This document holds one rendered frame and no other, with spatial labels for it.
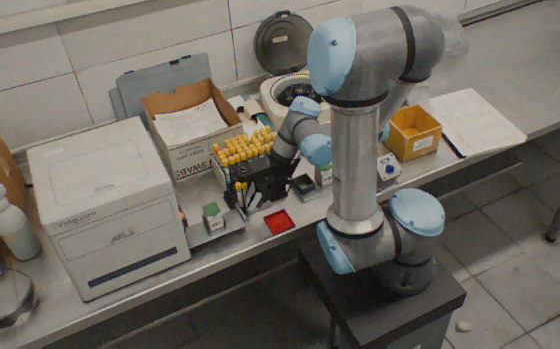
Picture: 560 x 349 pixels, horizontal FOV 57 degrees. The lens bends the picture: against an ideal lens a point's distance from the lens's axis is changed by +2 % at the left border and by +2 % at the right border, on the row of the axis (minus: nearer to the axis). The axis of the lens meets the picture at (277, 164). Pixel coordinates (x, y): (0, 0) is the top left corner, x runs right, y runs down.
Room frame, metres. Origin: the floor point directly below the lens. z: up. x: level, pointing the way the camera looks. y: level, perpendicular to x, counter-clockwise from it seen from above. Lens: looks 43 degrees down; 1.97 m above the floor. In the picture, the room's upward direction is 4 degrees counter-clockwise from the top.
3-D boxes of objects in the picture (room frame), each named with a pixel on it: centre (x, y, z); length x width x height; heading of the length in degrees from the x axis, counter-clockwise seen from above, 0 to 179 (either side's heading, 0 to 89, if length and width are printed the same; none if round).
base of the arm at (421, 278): (0.73, -0.28, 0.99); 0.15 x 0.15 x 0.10
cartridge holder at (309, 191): (1.07, -0.07, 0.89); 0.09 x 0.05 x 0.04; 26
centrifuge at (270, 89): (1.39, -0.09, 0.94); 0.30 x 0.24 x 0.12; 15
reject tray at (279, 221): (0.94, 0.01, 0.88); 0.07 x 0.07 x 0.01; 24
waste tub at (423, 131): (1.24, -0.42, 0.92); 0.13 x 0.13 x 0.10; 21
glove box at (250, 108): (1.36, 0.08, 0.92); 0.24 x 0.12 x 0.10; 24
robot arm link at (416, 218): (0.72, -0.28, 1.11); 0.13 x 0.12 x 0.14; 106
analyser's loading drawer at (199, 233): (0.90, 0.20, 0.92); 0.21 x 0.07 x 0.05; 114
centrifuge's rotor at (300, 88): (1.41, -0.09, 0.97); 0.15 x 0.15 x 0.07
